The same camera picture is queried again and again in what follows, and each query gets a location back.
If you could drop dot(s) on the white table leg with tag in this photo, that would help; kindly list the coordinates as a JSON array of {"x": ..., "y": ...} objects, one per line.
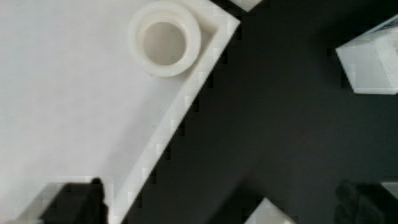
[{"x": 369, "y": 57}]

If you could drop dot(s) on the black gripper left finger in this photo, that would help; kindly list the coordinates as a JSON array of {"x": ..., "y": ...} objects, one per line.
[{"x": 78, "y": 206}]

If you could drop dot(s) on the white square tabletop part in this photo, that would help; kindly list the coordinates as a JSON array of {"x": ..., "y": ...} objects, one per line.
[{"x": 90, "y": 112}]

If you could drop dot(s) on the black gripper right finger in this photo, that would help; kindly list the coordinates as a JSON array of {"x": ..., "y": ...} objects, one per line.
[{"x": 367, "y": 204}]

